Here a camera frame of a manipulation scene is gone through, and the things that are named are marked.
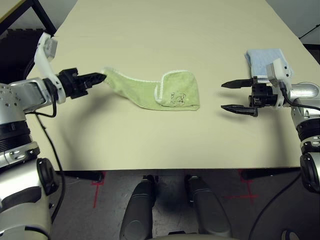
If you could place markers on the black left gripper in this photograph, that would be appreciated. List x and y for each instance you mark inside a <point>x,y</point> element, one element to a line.
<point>72,85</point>

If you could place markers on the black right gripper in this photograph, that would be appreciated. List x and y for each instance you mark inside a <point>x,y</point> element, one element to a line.
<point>263,96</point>

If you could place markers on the green towel with white trim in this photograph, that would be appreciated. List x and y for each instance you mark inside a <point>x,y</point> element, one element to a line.
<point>180,90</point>

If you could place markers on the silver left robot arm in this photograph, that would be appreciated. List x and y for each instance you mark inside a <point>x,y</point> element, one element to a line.
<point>22,95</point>

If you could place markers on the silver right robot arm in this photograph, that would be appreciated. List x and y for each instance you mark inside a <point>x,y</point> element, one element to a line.
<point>305,91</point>

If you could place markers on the folded light blue towel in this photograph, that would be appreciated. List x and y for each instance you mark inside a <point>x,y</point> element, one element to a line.
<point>262,60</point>

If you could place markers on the black table foot bar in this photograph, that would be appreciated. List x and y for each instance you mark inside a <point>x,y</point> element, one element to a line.
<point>270,173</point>
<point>82,175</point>

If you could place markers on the black foam floor mat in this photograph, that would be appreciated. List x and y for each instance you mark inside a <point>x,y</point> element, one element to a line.
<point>15,55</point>

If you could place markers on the black tripod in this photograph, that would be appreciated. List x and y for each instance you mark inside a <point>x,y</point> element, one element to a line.
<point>310,31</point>

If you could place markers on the red floor tape mark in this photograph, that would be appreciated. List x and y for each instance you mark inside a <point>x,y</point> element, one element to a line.
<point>96,195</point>
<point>250,192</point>

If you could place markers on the grey left robot leg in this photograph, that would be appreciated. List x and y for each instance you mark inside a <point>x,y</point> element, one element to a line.
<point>138,210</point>

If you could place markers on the beige robot torso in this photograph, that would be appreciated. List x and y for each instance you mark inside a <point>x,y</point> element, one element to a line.
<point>190,237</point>

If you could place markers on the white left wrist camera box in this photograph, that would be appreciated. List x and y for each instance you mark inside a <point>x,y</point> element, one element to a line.
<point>43,62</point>

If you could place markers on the black frame side table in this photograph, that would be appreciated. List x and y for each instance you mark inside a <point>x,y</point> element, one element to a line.
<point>45,16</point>

